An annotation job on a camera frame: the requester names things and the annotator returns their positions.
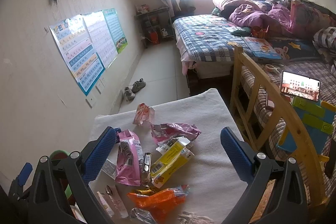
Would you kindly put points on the colourful toy block board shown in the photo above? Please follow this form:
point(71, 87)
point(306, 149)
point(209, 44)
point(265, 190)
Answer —
point(318, 118)

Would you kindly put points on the blue plaid bed sheet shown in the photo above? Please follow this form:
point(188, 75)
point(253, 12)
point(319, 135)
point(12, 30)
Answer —
point(208, 38)

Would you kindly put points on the smartphone with lit screen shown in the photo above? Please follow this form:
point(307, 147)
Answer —
point(301, 86)

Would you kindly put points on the silver foil wrapper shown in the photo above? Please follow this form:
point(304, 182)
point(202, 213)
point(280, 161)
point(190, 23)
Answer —
point(138, 215)

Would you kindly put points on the pink snack wrapper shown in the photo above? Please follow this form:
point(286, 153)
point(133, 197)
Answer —
point(129, 159)

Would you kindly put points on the small pink white wrapper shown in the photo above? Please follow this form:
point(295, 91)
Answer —
point(144, 114)

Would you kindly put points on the red small bucket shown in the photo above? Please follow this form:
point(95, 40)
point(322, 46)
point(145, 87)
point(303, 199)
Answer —
point(153, 37)

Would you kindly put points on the pink pillow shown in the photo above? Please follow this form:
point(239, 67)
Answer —
point(223, 4)

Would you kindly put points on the green number wall poster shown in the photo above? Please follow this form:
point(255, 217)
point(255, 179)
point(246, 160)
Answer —
point(115, 29)

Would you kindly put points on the blue children book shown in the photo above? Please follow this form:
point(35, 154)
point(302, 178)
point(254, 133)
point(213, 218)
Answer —
point(261, 48)

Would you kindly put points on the yellow white snack bag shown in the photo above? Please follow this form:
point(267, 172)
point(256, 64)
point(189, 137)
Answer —
point(172, 160)

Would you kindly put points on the blue educational wall poster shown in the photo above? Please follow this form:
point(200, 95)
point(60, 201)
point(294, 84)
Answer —
point(76, 48)

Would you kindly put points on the orange plastic snack bag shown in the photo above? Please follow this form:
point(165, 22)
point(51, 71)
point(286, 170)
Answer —
point(162, 203)

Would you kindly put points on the white educational wall poster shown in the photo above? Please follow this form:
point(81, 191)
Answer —
point(101, 38)

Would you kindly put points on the pink foil bag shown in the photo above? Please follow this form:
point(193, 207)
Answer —
point(161, 133)

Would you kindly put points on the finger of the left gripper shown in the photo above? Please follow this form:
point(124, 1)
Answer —
point(24, 174)

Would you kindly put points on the white wall socket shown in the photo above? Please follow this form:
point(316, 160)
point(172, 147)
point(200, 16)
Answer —
point(91, 101)

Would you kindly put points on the white towel table cover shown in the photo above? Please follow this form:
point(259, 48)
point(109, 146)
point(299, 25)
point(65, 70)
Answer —
point(215, 187)

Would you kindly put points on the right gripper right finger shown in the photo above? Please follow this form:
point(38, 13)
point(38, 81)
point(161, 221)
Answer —
point(275, 191)

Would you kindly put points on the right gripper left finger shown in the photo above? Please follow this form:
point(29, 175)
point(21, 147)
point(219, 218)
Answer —
point(49, 204)

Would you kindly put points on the dark storage shelf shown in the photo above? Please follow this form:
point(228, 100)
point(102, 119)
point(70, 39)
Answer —
point(157, 19)

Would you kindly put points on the white strawberry milk carton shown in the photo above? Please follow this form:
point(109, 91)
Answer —
point(112, 202)

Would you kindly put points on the purple quilt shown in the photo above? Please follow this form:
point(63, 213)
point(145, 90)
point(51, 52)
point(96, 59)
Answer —
point(276, 21)

